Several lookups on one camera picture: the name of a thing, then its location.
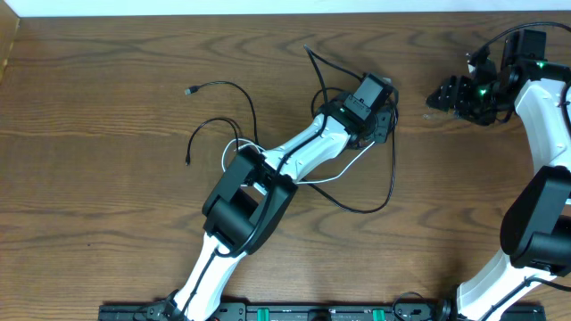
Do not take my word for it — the white USB cable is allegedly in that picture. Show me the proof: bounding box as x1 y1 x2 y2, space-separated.
220 137 377 185

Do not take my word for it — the black USB cable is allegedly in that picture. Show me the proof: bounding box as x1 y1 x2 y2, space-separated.
184 80 398 215

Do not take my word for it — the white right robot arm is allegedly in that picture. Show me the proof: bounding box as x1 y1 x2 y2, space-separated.
426 21 570 320

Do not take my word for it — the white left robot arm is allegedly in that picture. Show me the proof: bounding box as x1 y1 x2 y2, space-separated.
163 73 398 320

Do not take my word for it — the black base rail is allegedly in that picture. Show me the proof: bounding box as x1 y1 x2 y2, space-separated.
97 299 548 321

